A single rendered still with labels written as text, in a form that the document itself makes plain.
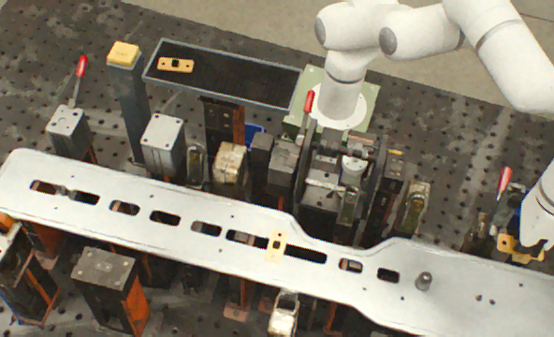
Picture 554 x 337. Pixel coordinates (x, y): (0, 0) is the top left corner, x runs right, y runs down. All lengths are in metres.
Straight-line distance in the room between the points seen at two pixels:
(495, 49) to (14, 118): 1.53
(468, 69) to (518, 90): 2.26
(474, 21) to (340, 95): 0.76
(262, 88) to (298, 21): 1.90
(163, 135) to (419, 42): 0.62
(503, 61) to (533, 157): 1.08
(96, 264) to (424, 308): 0.73
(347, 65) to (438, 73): 1.56
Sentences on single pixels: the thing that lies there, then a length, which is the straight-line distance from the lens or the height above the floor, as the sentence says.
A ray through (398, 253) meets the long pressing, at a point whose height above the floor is 1.00.
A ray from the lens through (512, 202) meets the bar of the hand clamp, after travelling 1.39.
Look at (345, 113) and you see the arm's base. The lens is 1.92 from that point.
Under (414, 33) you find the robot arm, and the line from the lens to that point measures 1.29.
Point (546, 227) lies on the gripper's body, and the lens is 1.14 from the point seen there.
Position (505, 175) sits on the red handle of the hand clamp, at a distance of 1.52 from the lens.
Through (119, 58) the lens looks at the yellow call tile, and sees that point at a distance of 1.62.
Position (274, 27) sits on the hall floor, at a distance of 3.37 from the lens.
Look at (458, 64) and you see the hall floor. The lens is 3.36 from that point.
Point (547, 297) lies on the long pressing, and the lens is 1.57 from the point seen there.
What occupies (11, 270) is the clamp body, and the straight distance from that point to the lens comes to 1.55.
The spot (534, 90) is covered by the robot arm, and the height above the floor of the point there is 1.56.
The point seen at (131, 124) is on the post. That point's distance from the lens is 1.81.
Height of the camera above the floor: 2.31
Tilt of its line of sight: 56 degrees down
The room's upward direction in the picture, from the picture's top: 4 degrees clockwise
